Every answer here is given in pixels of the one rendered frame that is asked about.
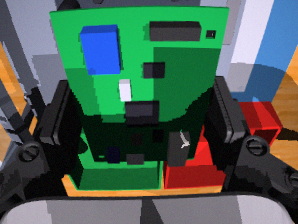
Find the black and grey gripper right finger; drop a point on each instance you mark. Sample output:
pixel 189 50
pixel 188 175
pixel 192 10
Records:
pixel 244 158

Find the green open-top bin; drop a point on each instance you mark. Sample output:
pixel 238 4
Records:
pixel 101 176

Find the green circuit board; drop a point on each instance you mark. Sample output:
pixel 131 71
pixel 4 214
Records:
pixel 141 77

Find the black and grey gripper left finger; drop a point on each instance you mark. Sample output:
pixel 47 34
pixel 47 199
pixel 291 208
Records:
pixel 41 163

